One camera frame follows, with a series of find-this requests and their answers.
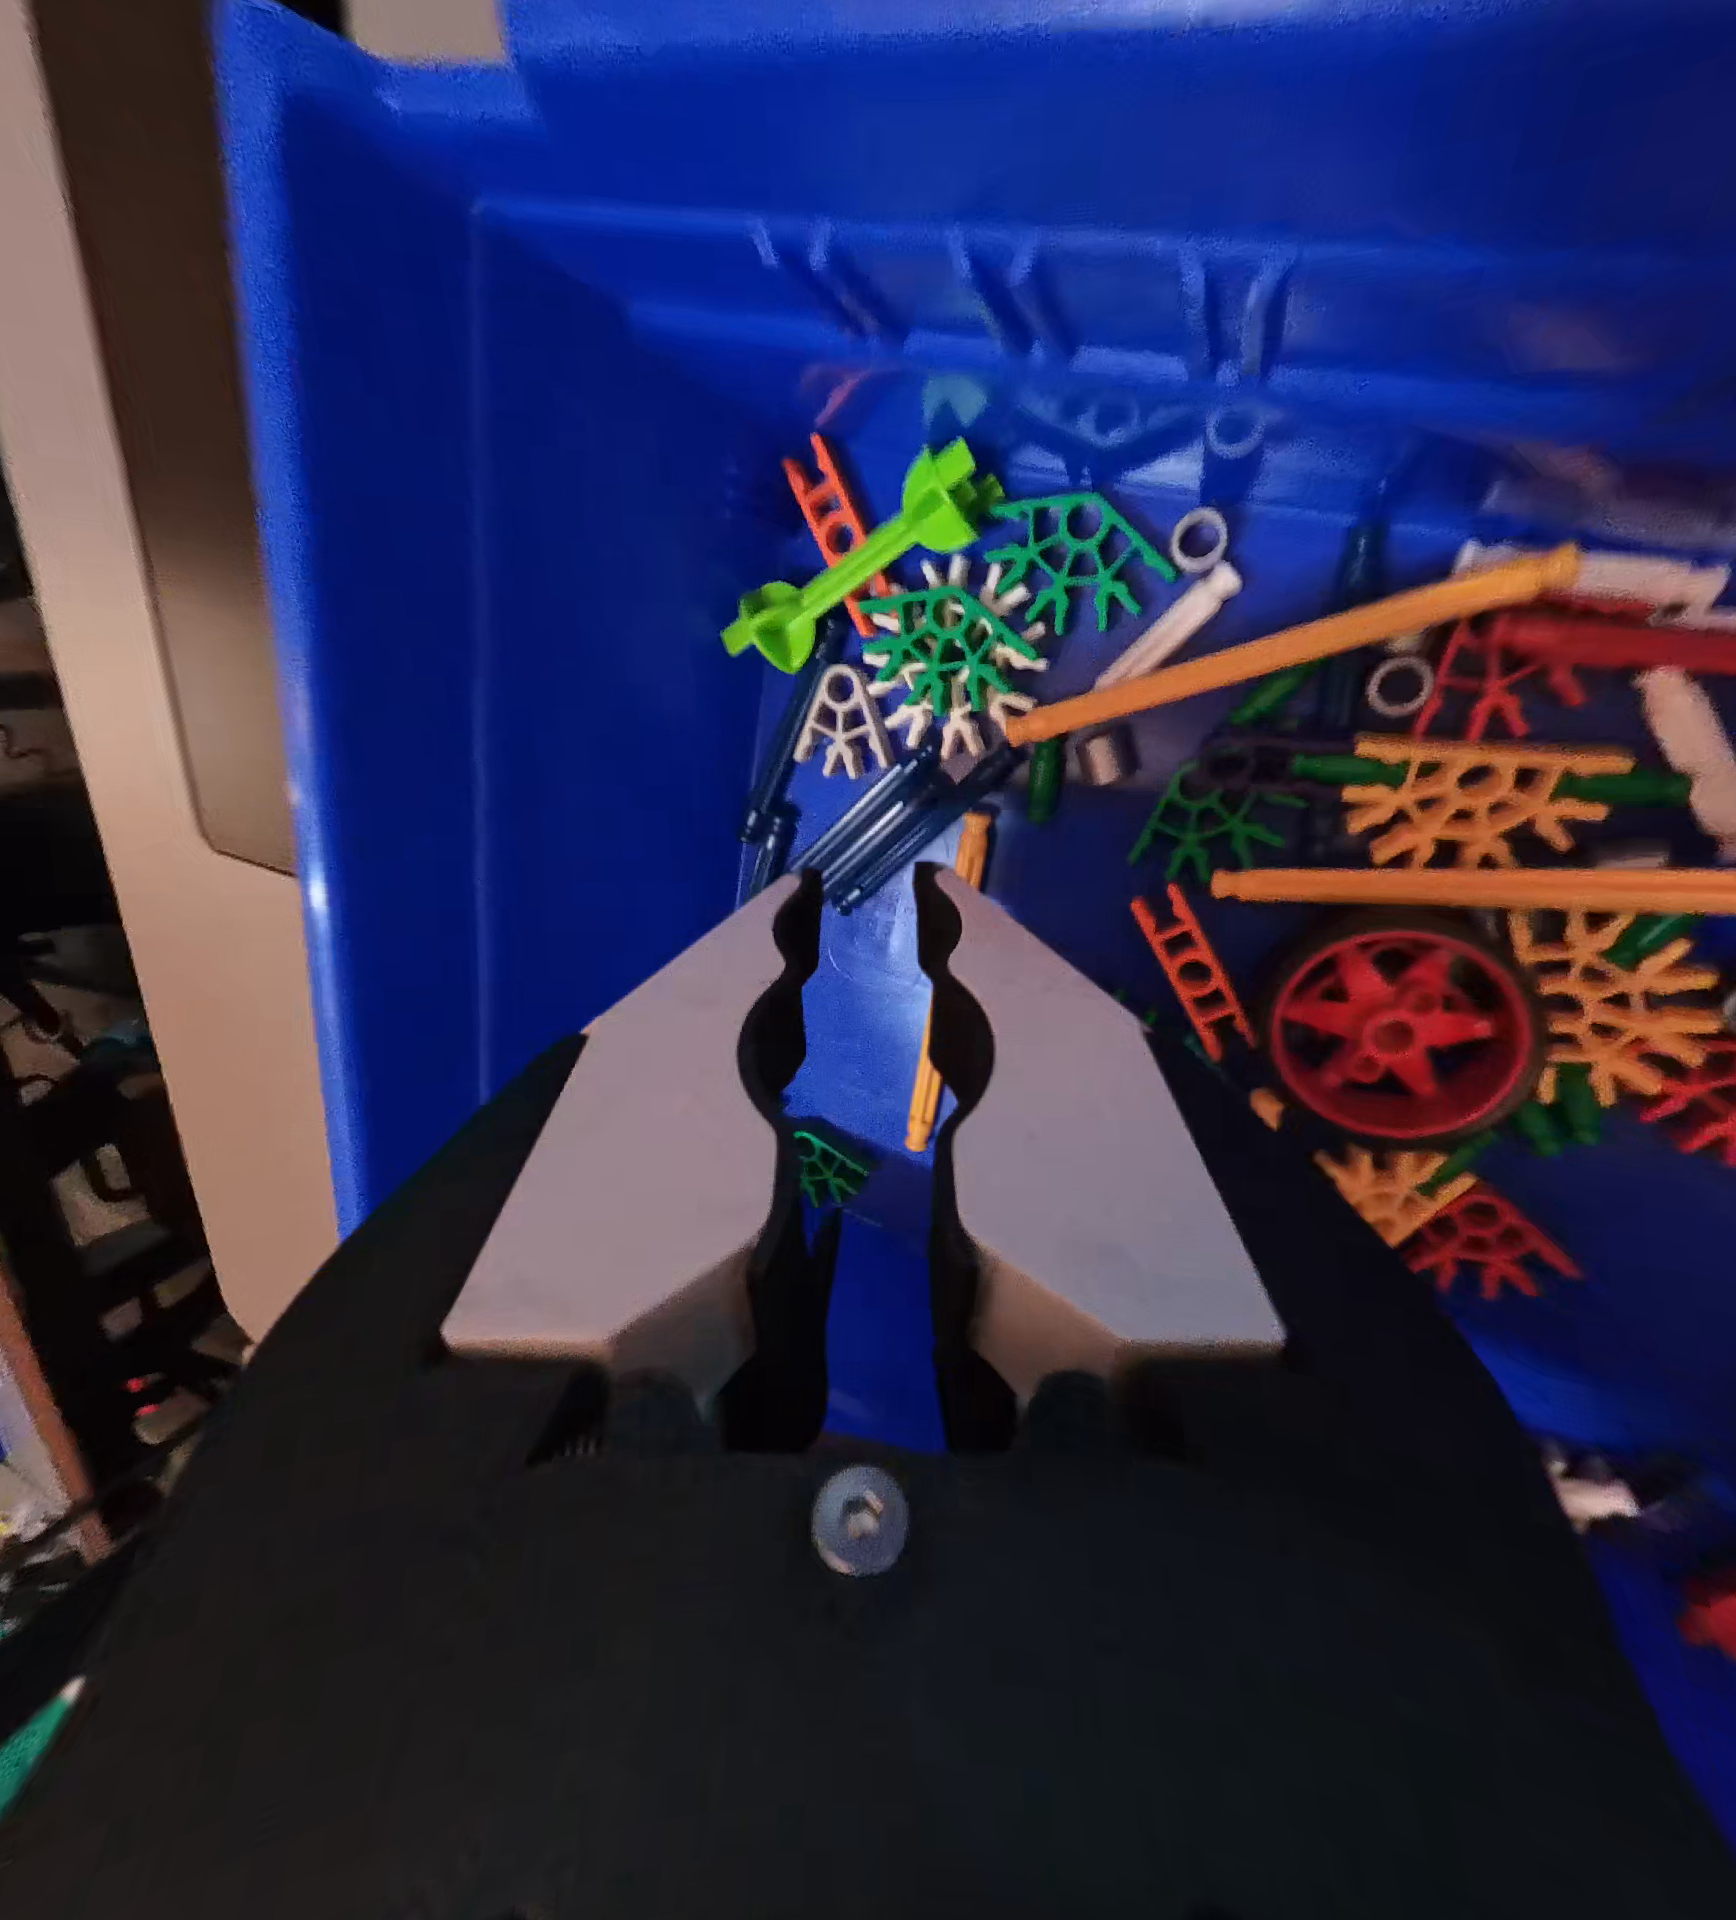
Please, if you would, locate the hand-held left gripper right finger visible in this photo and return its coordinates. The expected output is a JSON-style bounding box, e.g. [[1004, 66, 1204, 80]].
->
[[916, 865, 1288, 1417]]

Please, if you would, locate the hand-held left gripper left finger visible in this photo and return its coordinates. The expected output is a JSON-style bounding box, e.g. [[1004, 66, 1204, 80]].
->
[[439, 867, 827, 1422]]

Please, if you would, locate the pile of toy construction pieces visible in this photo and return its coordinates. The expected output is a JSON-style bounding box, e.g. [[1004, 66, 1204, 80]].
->
[[723, 382, 1736, 1690]]

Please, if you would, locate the blue storage bin with tag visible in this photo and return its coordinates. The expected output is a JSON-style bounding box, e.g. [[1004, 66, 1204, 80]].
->
[[208, 0, 1736, 1920]]

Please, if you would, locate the red spoked toy wheel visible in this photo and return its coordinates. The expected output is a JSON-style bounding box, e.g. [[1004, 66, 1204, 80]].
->
[[1261, 915, 1546, 1154]]

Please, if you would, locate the long yellow toy rod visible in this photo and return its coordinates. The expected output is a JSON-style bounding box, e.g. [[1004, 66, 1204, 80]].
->
[[1001, 543, 1581, 749], [1210, 865, 1736, 921]]

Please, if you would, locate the lime green toy spool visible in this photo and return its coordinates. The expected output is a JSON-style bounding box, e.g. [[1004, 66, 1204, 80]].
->
[[720, 439, 1006, 675]]

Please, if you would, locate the long red toy rod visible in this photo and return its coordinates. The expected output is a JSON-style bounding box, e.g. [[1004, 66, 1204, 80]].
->
[[1490, 607, 1736, 690]]

